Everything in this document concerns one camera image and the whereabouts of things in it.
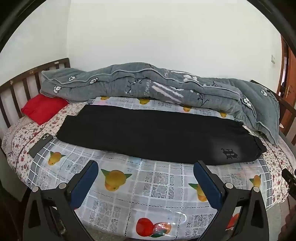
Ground smartphone with dark case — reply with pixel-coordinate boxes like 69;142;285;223
29;133;54;158

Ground dark wooden headboard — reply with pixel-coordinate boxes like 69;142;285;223
0;58;71;141

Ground grey floral quilt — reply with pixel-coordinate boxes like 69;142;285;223
40;62;280;145

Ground floral bed sheet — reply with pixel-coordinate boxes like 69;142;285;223
1;102;296;209

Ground dark wooden footboard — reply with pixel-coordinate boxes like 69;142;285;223
250;80;296;145

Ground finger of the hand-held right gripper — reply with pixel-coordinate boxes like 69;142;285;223
281;168;296;200

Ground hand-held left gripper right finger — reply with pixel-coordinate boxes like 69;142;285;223
193;160;270;241

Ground fruit print checked sheet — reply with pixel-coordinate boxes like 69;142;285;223
29;96;275;238

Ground black pants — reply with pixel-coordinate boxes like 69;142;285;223
56;105;267;166

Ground red pillow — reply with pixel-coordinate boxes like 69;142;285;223
21;94;69;126

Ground brown wooden door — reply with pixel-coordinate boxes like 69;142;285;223
277;35;296;131

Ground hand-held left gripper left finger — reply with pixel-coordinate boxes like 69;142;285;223
23;160;100;241

